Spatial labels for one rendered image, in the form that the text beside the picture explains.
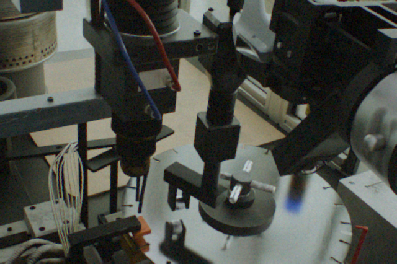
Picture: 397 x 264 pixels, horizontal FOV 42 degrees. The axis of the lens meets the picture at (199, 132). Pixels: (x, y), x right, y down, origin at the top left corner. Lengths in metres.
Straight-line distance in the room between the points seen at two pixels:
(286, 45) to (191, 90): 1.07
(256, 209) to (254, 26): 0.35
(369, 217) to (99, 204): 0.51
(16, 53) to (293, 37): 0.88
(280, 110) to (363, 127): 1.04
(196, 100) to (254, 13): 0.98
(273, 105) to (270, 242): 0.71
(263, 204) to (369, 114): 0.45
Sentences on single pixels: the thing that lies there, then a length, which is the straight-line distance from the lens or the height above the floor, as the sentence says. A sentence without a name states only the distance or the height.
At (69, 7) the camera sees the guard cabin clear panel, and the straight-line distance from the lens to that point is 1.69.
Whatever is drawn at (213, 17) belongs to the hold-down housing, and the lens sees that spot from 0.54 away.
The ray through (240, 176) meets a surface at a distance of 0.73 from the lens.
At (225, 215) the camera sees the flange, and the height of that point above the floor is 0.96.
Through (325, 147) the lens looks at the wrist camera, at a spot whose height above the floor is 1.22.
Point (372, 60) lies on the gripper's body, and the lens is 0.35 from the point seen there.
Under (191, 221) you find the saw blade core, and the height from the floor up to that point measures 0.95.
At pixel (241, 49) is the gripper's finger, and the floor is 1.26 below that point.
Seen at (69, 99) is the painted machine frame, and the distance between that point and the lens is 0.80.
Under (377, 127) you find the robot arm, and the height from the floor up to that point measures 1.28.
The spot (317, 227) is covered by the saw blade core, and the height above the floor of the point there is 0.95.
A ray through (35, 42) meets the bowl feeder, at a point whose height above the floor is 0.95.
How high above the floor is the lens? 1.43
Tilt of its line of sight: 32 degrees down
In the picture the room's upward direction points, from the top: 7 degrees clockwise
